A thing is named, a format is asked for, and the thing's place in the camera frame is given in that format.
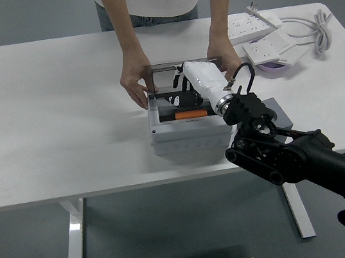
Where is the person's right hand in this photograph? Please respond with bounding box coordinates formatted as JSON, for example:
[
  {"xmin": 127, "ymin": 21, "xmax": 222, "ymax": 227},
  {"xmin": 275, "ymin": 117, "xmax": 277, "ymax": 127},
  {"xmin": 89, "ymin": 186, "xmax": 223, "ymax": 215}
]
[{"xmin": 115, "ymin": 46, "xmax": 157, "ymax": 113}]

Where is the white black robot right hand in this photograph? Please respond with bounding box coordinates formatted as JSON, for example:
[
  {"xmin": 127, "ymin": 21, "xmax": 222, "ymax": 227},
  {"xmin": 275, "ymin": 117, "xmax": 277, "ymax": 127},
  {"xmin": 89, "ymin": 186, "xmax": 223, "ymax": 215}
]
[{"xmin": 163, "ymin": 55, "xmax": 238, "ymax": 120}]

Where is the person's left hand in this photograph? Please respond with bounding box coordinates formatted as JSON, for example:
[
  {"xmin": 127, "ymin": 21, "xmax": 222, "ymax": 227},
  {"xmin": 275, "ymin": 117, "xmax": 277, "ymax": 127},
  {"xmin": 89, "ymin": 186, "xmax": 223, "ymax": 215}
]
[{"xmin": 204, "ymin": 33, "xmax": 245, "ymax": 82}]

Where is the smoked transparent box lid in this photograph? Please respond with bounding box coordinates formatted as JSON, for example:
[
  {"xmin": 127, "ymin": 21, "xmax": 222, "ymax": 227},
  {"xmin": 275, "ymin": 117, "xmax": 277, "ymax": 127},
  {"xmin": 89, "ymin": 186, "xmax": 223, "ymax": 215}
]
[{"xmin": 143, "ymin": 53, "xmax": 227, "ymax": 98}]

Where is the orange cylindrical battery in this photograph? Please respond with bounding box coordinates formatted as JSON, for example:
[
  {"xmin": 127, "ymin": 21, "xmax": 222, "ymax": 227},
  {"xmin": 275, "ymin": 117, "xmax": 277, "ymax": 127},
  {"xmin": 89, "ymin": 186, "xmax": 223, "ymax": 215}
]
[{"xmin": 174, "ymin": 107, "xmax": 209, "ymax": 121}]

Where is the grey plastic electrical box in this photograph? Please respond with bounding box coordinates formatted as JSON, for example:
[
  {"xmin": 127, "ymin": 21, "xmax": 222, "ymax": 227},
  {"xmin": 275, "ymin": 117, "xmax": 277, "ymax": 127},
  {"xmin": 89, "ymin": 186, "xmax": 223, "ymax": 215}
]
[{"xmin": 143, "ymin": 82, "xmax": 237, "ymax": 158}]

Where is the grey block battery holder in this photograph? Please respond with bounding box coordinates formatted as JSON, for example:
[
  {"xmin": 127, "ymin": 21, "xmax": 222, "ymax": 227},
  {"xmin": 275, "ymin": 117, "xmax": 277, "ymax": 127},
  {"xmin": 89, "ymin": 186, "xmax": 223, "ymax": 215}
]
[{"xmin": 263, "ymin": 95, "xmax": 295, "ymax": 132}]

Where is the wide white power strip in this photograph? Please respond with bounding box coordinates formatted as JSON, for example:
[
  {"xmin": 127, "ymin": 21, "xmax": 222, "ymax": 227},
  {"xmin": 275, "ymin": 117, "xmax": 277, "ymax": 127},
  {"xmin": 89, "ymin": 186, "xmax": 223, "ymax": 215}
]
[{"xmin": 226, "ymin": 13, "xmax": 273, "ymax": 46}]

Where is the white socket panel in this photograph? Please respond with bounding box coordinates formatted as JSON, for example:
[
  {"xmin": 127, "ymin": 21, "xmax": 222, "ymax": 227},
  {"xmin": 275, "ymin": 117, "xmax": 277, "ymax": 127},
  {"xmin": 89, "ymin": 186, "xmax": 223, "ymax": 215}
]
[
  {"xmin": 277, "ymin": 42, "xmax": 308, "ymax": 68},
  {"xmin": 240, "ymin": 30, "xmax": 296, "ymax": 67}
]

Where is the white power plug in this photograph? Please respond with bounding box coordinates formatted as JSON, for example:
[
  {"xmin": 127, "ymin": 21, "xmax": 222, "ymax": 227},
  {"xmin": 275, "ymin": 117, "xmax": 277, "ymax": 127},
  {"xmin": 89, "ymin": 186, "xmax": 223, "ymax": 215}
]
[{"xmin": 244, "ymin": 0, "xmax": 262, "ymax": 17}]

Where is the narrow white power strip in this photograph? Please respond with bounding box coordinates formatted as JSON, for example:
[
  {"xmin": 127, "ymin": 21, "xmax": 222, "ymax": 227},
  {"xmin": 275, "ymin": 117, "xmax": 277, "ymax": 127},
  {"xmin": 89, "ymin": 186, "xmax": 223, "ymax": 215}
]
[{"xmin": 255, "ymin": 8, "xmax": 284, "ymax": 31}]

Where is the white table leg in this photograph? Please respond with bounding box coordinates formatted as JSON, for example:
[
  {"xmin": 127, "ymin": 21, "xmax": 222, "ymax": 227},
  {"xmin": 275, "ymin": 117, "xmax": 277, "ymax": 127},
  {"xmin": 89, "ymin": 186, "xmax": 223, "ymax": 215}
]
[
  {"xmin": 281, "ymin": 180, "xmax": 317, "ymax": 241},
  {"xmin": 55, "ymin": 198, "xmax": 93, "ymax": 258}
]

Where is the white bundled power cable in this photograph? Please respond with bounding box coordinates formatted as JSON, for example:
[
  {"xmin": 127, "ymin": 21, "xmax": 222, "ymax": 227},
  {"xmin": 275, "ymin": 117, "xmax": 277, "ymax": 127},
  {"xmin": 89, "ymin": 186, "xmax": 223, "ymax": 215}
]
[{"xmin": 278, "ymin": 6, "xmax": 340, "ymax": 61}]

